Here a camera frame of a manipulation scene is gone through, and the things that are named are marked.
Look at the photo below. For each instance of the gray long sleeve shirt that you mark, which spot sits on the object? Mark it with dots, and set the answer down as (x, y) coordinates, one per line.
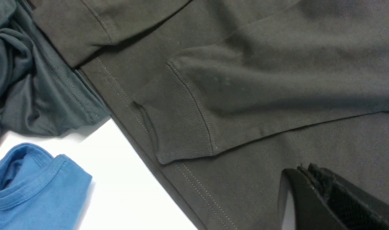
(220, 96)

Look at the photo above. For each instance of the dark teal crumpled shirt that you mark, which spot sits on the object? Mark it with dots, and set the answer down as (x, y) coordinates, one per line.
(40, 95)

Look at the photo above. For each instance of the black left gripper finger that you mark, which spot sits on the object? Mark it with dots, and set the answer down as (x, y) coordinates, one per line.
(315, 198)

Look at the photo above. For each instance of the blue crumpled shirt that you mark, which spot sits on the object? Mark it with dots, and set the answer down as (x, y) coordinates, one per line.
(39, 191)

